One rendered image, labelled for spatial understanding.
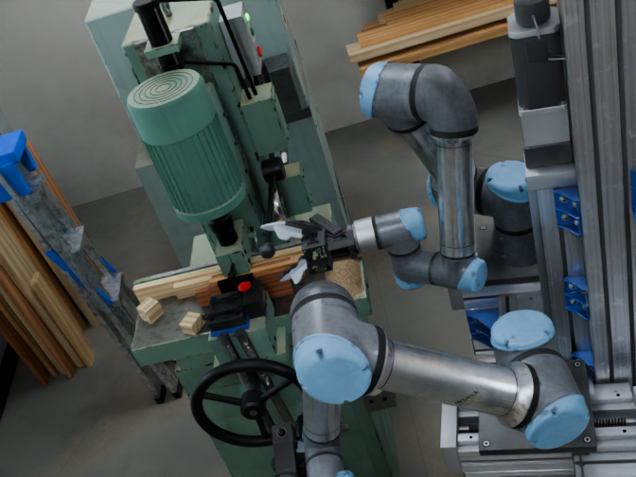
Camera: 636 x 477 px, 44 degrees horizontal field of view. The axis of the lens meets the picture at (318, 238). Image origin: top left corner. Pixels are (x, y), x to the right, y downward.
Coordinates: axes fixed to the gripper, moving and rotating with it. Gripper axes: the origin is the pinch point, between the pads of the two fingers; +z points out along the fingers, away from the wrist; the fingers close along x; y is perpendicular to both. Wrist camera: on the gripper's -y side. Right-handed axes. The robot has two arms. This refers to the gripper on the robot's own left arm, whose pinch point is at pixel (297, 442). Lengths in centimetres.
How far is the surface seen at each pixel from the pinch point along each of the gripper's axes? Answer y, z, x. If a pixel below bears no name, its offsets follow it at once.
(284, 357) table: -19.0, 5.3, 1.1
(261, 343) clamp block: -24.1, 2.3, -2.6
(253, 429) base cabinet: 4.7, 29.7, -17.5
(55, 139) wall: -104, 239, -139
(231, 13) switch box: -101, 23, 7
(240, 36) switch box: -95, 23, 7
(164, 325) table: -30.8, 17.3, -29.2
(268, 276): -37.0, 14.3, 0.4
